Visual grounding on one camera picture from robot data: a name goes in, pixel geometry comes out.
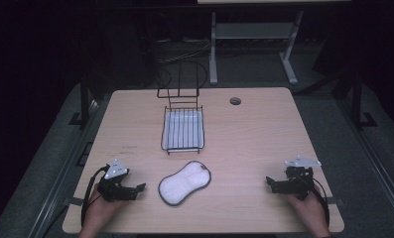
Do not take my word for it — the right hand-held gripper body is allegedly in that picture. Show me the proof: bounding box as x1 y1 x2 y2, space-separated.
277 155 323 201

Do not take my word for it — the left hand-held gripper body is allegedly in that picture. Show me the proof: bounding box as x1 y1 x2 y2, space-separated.
96 158 133 203

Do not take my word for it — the white sponge pad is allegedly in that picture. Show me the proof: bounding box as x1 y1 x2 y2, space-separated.
157 160 212 207

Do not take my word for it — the black wire rack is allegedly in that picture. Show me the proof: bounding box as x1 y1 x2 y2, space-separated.
156 59 205 156

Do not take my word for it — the person's left hand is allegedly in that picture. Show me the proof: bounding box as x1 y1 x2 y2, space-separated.
79 189 130 233

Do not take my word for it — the person's right hand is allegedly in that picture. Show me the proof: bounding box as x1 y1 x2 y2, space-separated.
286 184 331 233

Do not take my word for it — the white plastic drip tray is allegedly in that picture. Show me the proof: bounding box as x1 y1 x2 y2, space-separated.
162 109 204 151

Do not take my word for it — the black metal stand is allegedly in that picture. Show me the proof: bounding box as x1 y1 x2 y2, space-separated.
348 70 379 131
67 73 101 127

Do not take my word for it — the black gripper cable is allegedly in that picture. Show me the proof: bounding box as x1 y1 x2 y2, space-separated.
80 166 110 229
312 178 331 226

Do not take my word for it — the bundle of floor cables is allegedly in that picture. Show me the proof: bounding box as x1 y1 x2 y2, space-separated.
157 41 218 65

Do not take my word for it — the grey metal table frame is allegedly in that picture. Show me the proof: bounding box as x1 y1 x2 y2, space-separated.
208 9 306 86

